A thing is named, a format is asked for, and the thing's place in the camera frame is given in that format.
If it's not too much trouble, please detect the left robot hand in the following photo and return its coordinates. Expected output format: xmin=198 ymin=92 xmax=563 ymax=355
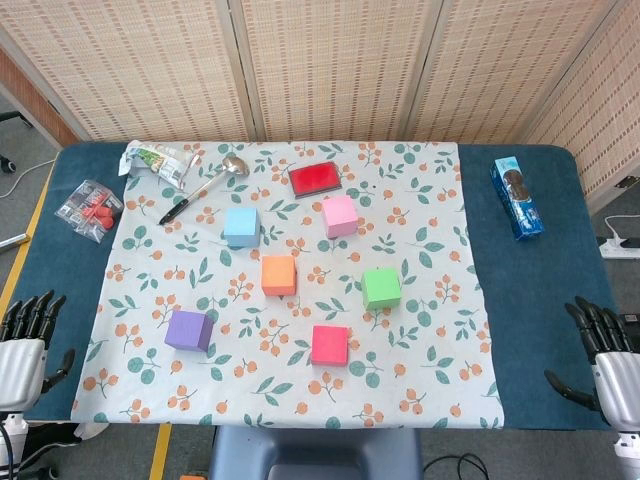
xmin=0 ymin=289 xmax=76 ymax=412

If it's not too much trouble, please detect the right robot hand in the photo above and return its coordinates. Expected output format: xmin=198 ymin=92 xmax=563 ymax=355
xmin=543 ymin=295 xmax=640 ymax=431

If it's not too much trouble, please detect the purple foam cube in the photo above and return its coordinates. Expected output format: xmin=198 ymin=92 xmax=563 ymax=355
xmin=164 ymin=309 xmax=215 ymax=354

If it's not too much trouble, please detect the green foam cube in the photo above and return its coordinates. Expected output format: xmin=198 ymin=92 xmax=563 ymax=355
xmin=360 ymin=267 xmax=403 ymax=311

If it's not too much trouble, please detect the light blue foam cube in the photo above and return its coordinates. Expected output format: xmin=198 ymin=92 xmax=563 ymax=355
xmin=222 ymin=206 xmax=262 ymax=249

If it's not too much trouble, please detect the orange foam cube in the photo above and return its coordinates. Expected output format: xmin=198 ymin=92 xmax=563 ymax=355
xmin=260 ymin=255 xmax=298 ymax=298

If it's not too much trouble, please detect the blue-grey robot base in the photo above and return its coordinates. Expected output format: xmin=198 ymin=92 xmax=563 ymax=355
xmin=208 ymin=427 xmax=424 ymax=480

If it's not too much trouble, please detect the white power strip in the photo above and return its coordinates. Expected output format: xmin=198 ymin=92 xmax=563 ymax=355
xmin=598 ymin=238 xmax=640 ymax=260

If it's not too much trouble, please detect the plastic bag with red caps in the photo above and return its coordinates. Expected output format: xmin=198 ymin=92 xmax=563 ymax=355
xmin=53 ymin=178 xmax=125 ymax=245

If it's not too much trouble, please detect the blue cookie box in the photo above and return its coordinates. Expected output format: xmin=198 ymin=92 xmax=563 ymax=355
xmin=488 ymin=155 xmax=545 ymax=243

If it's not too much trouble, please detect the crumpled snack bag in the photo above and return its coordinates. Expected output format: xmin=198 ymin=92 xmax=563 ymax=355
xmin=117 ymin=141 xmax=204 ymax=191

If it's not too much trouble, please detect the black office chair base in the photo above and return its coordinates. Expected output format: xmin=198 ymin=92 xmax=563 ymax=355
xmin=0 ymin=110 xmax=34 ymax=175

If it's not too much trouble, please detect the floral tablecloth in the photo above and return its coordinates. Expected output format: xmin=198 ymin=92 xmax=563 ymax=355
xmin=69 ymin=140 xmax=505 ymax=431

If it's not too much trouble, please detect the bamboo folding screen panel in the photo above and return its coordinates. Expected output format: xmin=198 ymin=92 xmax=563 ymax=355
xmin=0 ymin=0 xmax=251 ymax=144
xmin=229 ymin=0 xmax=444 ymax=144
xmin=522 ymin=0 xmax=640 ymax=201
xmin=407 ymin=0 xmax=626 ymax=146

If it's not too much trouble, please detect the red foam cube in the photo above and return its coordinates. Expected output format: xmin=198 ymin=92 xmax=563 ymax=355
xmin=310 ymin=324 xmax=350 ymax=368

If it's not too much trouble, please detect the light pink foam cube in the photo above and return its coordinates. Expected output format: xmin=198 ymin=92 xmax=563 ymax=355
xmin=320 ymin=195 xmax=360 ymax=240

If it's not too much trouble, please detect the red ink stamp pad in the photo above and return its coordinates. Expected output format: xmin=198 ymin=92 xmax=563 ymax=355
xmin=287 ymin=162 xmax=344 ymax=201

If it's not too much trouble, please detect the black floor cable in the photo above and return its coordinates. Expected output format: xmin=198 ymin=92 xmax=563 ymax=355
xmin=423 ymin=452 xmax=489 ymax=480

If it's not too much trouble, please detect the white charger cable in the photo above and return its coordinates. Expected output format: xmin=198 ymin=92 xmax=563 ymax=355
xmin=603 ymin=213 xmax=640 ymax=241

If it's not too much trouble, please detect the white floor cable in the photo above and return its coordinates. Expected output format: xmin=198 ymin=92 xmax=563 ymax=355
xmin=0 ymin=158 xmax=57 ymax=200

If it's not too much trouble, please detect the metal ladle black handle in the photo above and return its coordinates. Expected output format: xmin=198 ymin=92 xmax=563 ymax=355
xmin=158 ymin=153 xmax=251 ymax=226

